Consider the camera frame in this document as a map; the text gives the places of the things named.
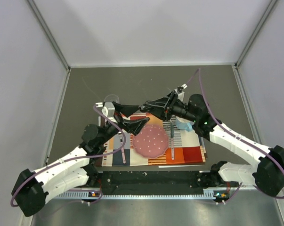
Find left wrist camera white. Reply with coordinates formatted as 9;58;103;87
96;102;115;118

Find white blue mug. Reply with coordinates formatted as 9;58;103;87
175;118;193;132

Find fork with pink handle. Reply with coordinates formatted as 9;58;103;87
119;133;126;164

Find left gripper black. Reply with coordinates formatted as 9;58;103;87
99;102;150;145

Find aluminium frame profile front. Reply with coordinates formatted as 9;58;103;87
26;170;284;201

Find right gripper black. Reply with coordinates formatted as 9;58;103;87
146;92;198;123

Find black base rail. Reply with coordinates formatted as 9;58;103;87
92;170;227;196

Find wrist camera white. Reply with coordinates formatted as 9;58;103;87
174;83;187;102
96;102;115;118

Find knife with pink handle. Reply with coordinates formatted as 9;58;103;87
170;120;175;160

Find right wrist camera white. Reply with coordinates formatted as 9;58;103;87
174;83;187;102

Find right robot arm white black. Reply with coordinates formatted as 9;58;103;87
139;91;284;199

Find pink dotted plate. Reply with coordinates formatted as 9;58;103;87
132;125;169;159

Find colourful patchwork placemat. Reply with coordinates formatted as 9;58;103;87
96;113;206;167

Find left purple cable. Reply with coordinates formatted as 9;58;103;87
10;105;127;208

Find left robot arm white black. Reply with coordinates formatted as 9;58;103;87
10;102;150;217

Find clear plastic cup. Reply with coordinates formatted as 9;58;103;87
104;94;120;103

